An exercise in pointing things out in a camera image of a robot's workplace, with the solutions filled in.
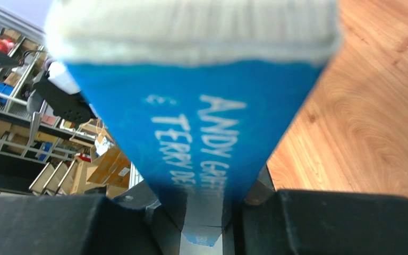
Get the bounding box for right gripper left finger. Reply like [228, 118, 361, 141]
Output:
[0, 195, 160, 254]

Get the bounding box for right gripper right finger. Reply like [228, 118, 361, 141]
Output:
[234, 190, 408, 254]

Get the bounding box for blue comic book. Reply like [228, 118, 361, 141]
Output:
[45, 1, 342, 246]

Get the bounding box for storage shelves with boxes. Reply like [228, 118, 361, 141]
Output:
[0, 24, 142, 198]

